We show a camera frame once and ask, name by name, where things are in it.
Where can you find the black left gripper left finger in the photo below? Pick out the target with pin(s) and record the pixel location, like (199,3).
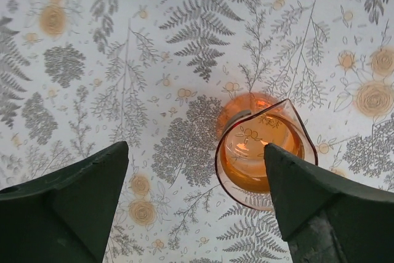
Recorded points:
(66,215)

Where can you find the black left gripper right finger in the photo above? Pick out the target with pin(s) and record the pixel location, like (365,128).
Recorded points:
(325,217)

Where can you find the orange glass carafe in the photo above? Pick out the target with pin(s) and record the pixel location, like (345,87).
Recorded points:
(248,123)

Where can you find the floral patterned table mat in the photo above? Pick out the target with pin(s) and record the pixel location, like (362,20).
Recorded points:
(78,75)

